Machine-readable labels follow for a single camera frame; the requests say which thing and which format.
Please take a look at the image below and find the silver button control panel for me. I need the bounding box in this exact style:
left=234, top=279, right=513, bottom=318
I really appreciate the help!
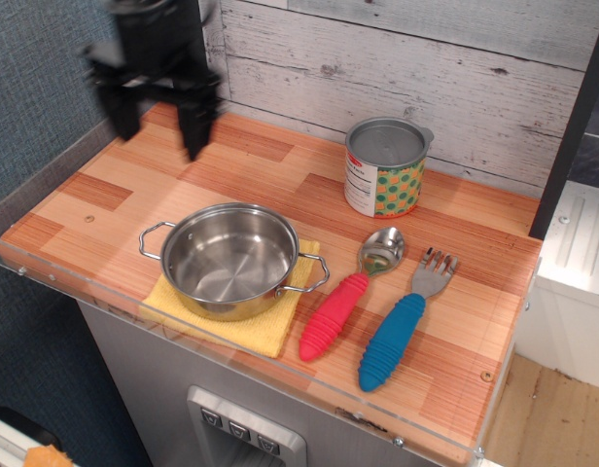
left=187, top=385, right=308, bottom=467

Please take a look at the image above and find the black vertical post right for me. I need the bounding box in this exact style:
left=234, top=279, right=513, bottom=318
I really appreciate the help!
left=528, top=0, right=599, bottom=240

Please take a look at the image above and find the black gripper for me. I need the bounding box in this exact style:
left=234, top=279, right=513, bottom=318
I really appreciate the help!
left=82, top=1, right=220, bottom=162

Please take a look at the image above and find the toy food can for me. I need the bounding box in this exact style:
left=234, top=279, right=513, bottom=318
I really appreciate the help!
left=344, top=117, right=434, bottom=219

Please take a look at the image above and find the red handled spoon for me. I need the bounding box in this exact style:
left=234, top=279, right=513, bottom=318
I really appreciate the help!
left=299, top=227, right=405, bottom=362

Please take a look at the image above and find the blue handled fork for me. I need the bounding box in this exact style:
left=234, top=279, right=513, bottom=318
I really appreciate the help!
left=358, top=248, right=458, bottom=392

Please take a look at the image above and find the orange object bottom left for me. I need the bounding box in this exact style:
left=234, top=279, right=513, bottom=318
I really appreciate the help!
left=23, top=445, right=74, bottom=467

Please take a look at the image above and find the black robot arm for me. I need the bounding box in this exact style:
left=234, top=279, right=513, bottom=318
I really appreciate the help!
left=82, top=0, right=221, bottom=160

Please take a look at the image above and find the small stainless steel pot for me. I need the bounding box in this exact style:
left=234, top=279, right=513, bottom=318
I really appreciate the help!
left=139, top=202, right=330, bottom=322

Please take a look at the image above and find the yellow dish towel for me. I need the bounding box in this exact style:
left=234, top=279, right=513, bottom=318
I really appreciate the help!
left=139, top=237, right=323, bottom=360

